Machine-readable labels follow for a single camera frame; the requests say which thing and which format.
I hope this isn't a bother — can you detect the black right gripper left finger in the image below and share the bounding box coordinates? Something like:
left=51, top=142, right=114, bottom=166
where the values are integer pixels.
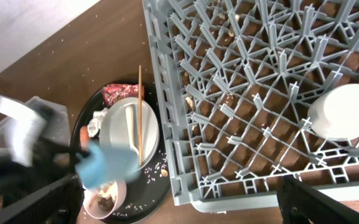
left=0, top=174, right=84, bottom=224

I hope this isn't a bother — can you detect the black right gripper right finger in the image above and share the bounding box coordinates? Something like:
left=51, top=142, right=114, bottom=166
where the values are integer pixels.
left=277, top=175, right=359, bottom=224

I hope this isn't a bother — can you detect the white bowl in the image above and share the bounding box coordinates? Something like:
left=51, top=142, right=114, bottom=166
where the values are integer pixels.
left=83, top=181, right=127, bottom=220

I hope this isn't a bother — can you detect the light blue cup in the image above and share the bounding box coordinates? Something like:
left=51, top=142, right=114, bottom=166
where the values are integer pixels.
left=75, top=141, right=139, bottom=189

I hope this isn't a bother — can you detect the orange carrot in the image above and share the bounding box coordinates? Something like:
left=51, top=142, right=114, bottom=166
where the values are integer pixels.
left=80, top=126, right=90, bottom=150

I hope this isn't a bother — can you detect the white tissue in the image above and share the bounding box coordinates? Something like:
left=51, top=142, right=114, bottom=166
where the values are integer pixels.
left=87, top=108, right=108, bottom=138

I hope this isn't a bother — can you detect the grey round plate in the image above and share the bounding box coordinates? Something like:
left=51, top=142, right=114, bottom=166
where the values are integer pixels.
left=100, top=97, right=160, bottom=169

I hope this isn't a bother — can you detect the white cup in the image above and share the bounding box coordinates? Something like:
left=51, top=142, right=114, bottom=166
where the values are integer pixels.
left=307, top=84, right=359, bottom=141

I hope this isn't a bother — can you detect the white plastic fork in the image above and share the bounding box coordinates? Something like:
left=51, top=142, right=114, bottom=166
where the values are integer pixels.
left=125, top=106, right=139, bottom=154

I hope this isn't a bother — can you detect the red snack wrapper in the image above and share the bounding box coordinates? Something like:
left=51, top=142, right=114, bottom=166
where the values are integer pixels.
left=101, top=83, right=139, bottom=107

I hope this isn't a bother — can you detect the wooden chopstick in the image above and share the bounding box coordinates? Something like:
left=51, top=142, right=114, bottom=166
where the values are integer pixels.
left=138, top=65, right=142, bottom=165

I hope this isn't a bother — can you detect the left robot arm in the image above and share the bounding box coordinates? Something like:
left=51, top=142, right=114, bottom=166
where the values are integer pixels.
left=0, top=95, right=89, bottom=223

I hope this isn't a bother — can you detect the grey plastic dishwasher rack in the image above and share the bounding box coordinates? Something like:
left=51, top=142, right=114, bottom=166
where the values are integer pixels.
left=143, top=0, right=359, bottom=213

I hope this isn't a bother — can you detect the clear plastic bin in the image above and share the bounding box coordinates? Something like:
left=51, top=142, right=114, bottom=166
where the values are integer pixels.
left=0, top=96, right=70, bottom=153

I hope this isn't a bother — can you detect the round black tray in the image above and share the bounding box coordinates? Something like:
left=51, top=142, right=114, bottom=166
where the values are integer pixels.
left=70, top=90, right=170, bottom=224

